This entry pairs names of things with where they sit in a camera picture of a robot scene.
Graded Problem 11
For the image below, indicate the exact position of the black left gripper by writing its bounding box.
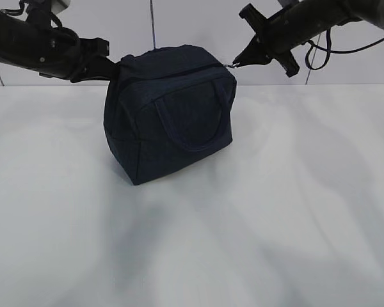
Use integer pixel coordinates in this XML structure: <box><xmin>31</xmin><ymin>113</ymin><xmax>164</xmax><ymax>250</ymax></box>
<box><xmin>38</xmin><ymin>27</ymin><xmax>120</xmax><ymax>83</ymax></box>

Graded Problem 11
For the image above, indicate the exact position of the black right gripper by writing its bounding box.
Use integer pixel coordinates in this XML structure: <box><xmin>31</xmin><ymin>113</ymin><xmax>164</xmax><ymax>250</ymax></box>
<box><xmin>232</xmin><ymin>3</ymin><xmax>300</xmax><ymax>77</ymax></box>

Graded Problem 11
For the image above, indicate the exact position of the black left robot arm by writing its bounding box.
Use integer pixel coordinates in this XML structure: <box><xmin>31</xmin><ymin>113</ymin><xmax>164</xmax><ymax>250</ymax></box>
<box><xmin>0</xmin><ymin>1</ymin><xmax>120</xmax><ymax>83</ymax></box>

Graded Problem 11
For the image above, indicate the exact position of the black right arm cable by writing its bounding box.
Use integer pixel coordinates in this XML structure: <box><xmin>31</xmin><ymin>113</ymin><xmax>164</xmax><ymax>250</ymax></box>
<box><xmin>303</xmin><ymin>27</ymin><xmax>384</xmax><ymax>71</ymax></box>

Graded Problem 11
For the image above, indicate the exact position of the navy blue lunch bag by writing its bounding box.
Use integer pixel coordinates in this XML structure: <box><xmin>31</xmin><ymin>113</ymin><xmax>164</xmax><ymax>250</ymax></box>
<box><xmin>103</xmin><ymin>45</ymin><xmax>237</xmax><ymax>185</ymax></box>

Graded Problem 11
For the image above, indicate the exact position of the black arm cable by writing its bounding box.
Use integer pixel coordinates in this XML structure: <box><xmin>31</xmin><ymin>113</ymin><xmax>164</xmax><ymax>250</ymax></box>
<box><xmin>0</xmin><ymin>0</ymin><xmax>81</xmax><ymax>45</ymax></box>
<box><xmin>303</xmin><ymin>27</ymin><xmax>384</xmax><ymax>71</ymax></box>

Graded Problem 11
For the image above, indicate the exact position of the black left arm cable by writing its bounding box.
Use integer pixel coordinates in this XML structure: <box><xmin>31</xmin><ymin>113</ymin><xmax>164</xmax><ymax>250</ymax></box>
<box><xmin>0</xmin><ymin>0</ymin><xmax>81</xmax><ymax>45</ymax></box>

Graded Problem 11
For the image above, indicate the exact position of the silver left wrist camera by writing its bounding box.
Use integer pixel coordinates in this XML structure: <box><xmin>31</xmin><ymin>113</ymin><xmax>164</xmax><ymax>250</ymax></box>
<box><xmin>19</xmin><ymin>0</ymin><xmax>72</xmax><ymax>15</ymax></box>

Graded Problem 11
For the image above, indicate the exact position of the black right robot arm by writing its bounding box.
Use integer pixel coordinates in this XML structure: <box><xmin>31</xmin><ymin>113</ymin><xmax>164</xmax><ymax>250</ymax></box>
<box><xmin>232</xmin><ymin>0</ymin><xmax>384</xmax><ymax>77</ymax></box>

